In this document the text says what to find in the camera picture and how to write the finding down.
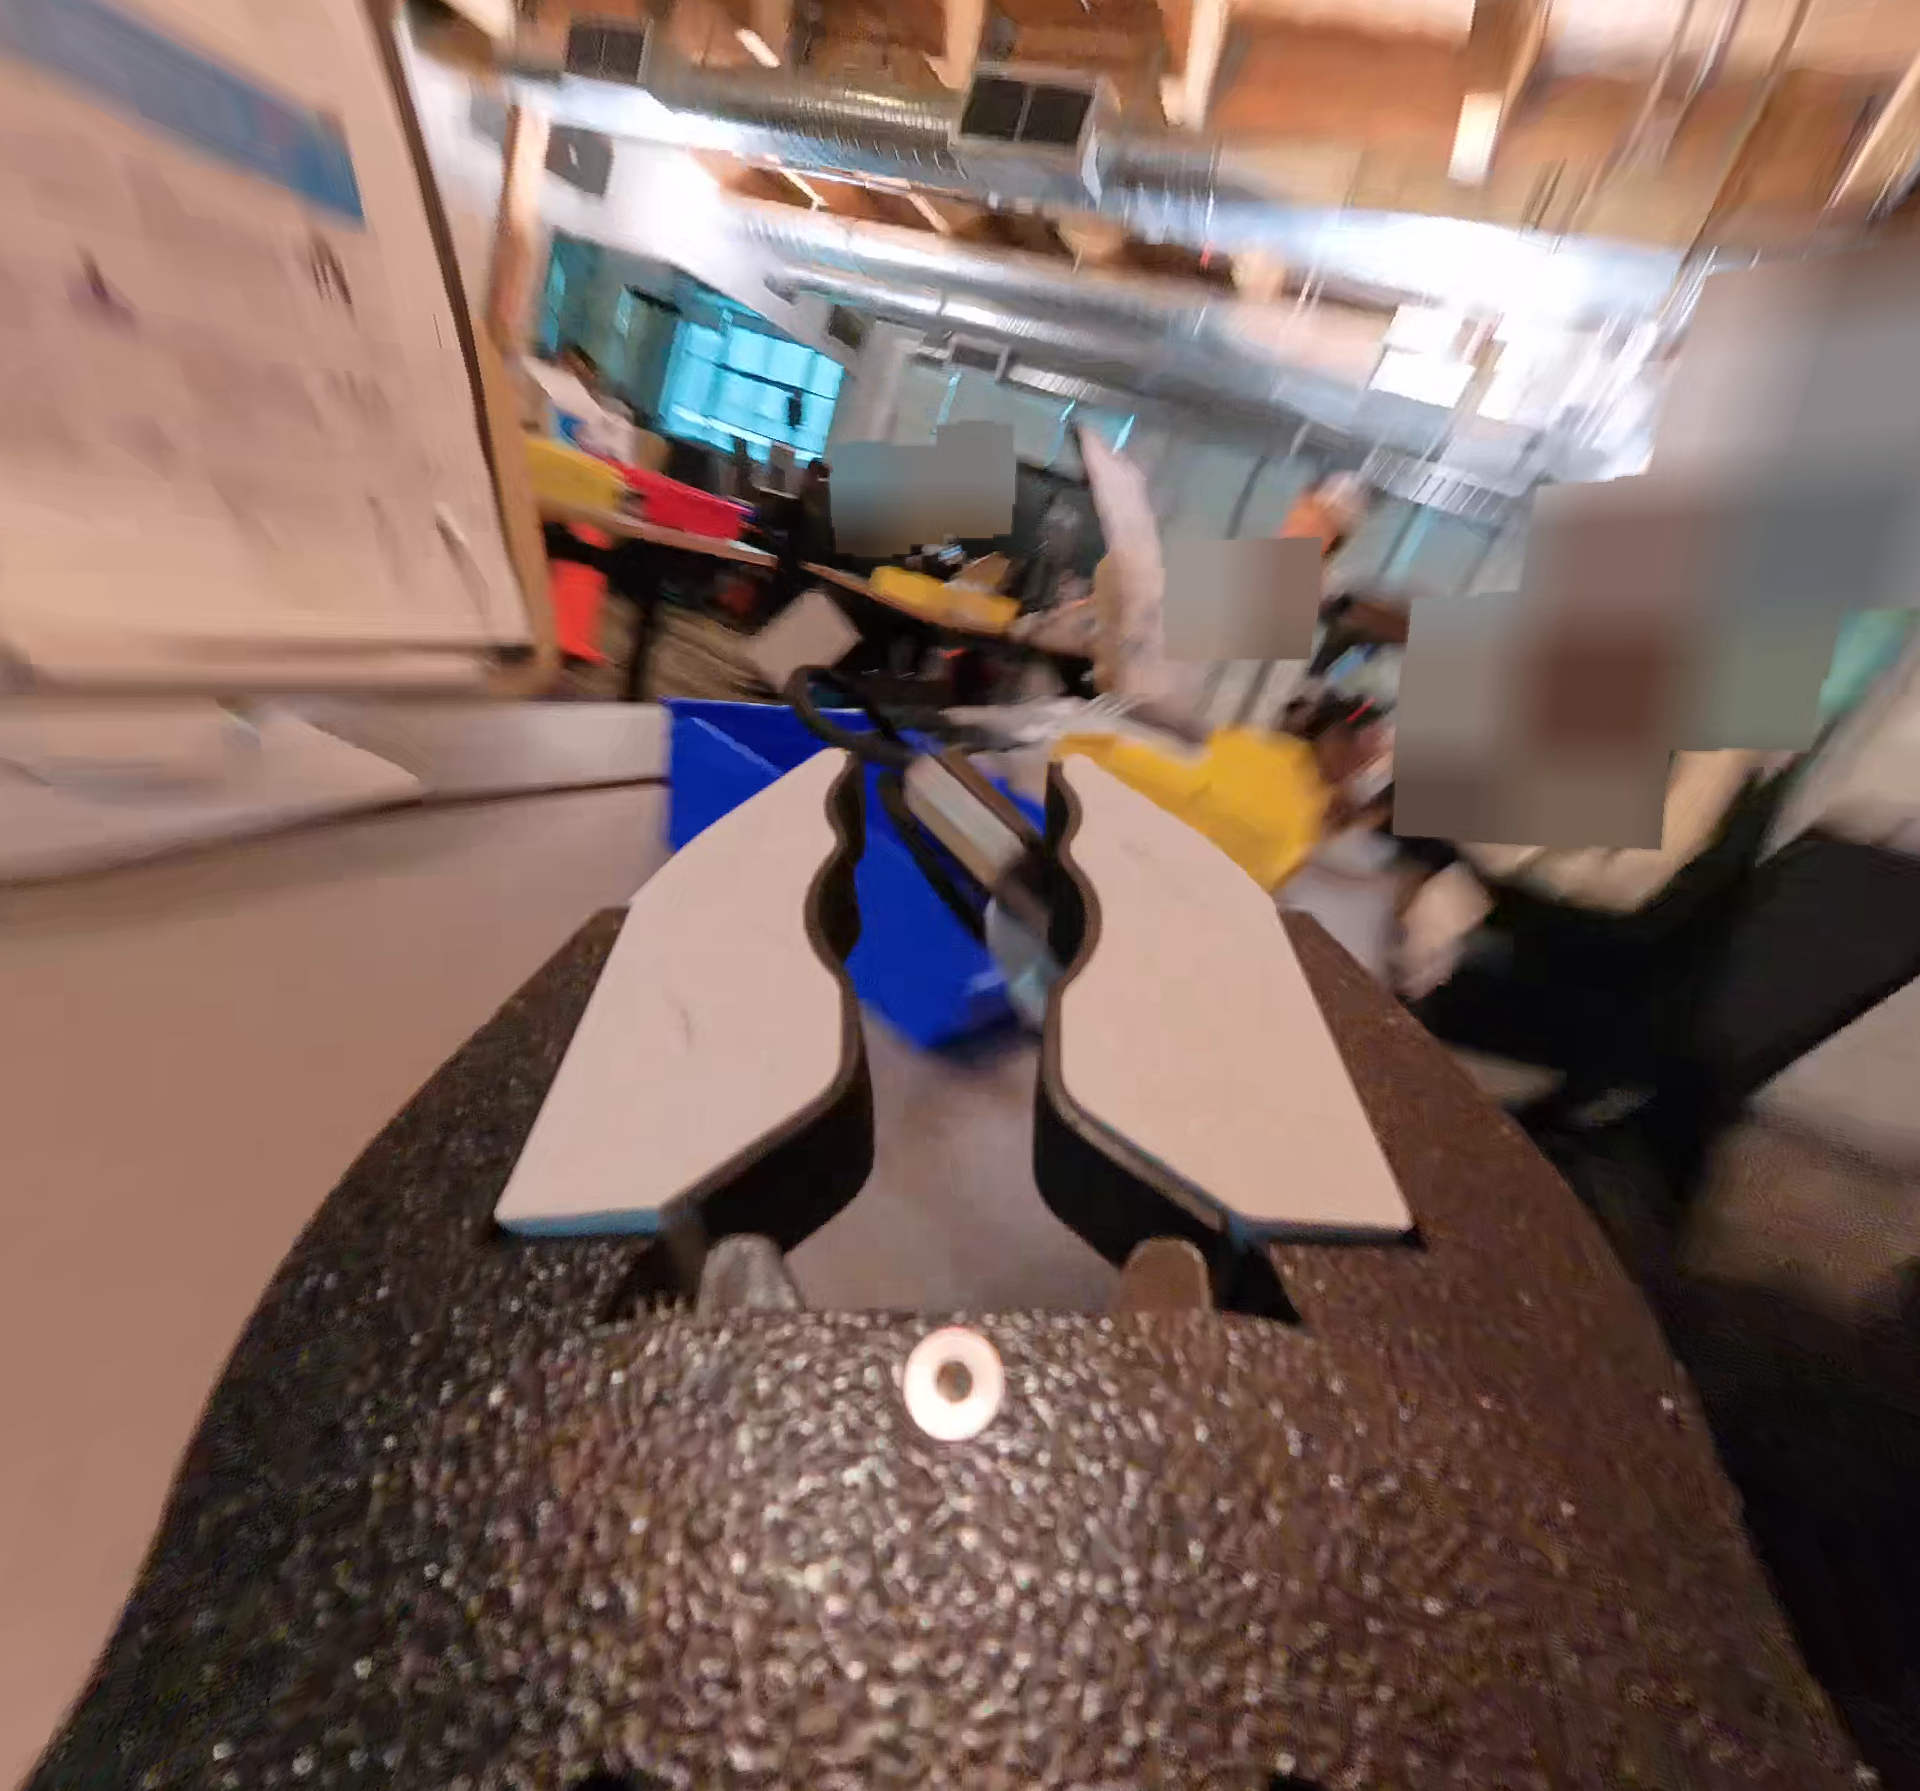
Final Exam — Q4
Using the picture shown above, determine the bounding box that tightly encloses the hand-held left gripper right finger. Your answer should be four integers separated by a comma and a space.
1032, 755, 1421, 1249

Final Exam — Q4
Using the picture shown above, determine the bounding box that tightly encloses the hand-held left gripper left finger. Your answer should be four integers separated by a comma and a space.
492, 747, 877, 1259

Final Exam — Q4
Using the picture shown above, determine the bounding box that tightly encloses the yellow plastic bin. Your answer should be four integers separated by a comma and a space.
1049, 723, 1332, 895
865, 563, 1026, 633
522, 435, 629, 515

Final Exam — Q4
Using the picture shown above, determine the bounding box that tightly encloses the blue plastic bin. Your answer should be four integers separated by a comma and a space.
664, 695, 1051, 1053

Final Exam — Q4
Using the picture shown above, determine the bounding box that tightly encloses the orange traffic cone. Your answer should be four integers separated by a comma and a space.
544, 557, 618, 671

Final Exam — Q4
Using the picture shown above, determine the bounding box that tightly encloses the cardboard document stand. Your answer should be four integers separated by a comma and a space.
1076, 425, 1176, 667
0, 0, 559, 877

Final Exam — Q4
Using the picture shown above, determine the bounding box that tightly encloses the red plastic bin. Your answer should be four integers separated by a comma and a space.
622, 459, 755, 543

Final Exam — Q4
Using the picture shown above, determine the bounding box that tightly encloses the black braided cable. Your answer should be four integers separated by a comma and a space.
780, 663, 991, 923

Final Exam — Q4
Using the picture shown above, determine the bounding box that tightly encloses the silver ventilation duct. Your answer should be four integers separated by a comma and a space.
509, 74, 1651, 308

